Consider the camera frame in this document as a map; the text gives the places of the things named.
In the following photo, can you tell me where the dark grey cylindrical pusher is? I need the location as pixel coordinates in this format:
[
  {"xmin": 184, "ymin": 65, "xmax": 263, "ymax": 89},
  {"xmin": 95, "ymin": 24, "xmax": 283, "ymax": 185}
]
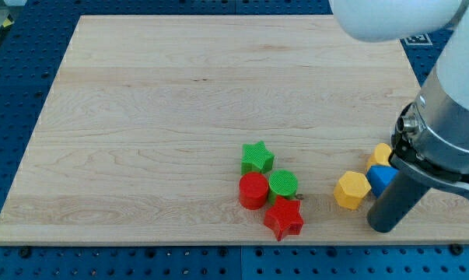
[{"xmin": 366, "ymin": 171, "xmax": 430, "ymax": 233}]

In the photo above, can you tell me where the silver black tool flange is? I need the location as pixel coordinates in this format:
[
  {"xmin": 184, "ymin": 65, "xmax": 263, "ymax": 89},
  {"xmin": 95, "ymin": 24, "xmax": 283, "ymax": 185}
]
[{"xmin": 390, "ymin": 67, "xmax": 469, "ymax": 200}]

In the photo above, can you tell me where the yellow hexagon block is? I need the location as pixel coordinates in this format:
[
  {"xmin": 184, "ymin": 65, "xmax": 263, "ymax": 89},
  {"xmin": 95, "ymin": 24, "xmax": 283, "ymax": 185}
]
[{"xmin": 333, "ymin": 171, "xmax": 371, "ymax": 210}]

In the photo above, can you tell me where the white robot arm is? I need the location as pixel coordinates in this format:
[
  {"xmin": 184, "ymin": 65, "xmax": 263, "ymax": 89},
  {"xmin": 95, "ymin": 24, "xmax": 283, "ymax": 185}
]
[{"xmin": 330, "ymin": 0, "xmax": 469, "ymax": 233}]

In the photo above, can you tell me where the blue cube block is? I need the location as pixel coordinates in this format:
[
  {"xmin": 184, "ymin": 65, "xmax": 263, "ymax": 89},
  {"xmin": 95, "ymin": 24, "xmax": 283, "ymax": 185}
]
[{"xmin": 366, "ymin": 165, "xmax": 398, "ymax": 198}]

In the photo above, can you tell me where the yellow block behind cube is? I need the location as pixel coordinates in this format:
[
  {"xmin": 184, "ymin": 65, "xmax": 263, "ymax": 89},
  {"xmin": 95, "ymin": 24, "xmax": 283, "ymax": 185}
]
[{"xmin": 366, "ymin": 143, "xmax": 392, "ymax": 172}]

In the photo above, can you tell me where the fiducial marker tag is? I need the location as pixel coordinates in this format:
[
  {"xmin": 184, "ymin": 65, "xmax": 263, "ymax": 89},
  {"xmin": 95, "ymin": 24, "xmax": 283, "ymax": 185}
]
[{"xmin": 402, "ymin": 33, "xmax": 432, "ymax": 46}]

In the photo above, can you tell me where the green cylinder block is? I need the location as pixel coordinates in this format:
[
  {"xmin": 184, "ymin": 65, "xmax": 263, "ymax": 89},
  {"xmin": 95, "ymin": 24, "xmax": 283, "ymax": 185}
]
[{"xmin": 268, "ymin": 170, "xmax": 298, "ymax": 205}]

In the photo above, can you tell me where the red star block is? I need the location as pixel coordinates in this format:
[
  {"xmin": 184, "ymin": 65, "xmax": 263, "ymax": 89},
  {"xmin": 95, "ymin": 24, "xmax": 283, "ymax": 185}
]
[{"xmin": 264, "ymin": 196, "xmax": 304, "ymax": 242}]

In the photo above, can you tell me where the red cylinder block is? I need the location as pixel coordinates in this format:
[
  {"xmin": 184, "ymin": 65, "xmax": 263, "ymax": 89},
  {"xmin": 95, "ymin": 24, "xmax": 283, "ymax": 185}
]
[{"xmin": 239, "ymin": 172, "xmax": 269, "ymax": 210}]

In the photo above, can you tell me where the green star block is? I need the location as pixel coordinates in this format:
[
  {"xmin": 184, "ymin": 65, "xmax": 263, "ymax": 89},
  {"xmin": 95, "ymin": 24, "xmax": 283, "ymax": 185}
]
[{"xmin": 240, "ymin": 141, "xmax": 275, "ymax": 175}]

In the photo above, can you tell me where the wooden board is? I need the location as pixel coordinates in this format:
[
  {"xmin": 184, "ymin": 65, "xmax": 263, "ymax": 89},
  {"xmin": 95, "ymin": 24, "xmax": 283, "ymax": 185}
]
[{"xmin": 0, "ymin": 16, "xmax": 469, "ymax": 247}]

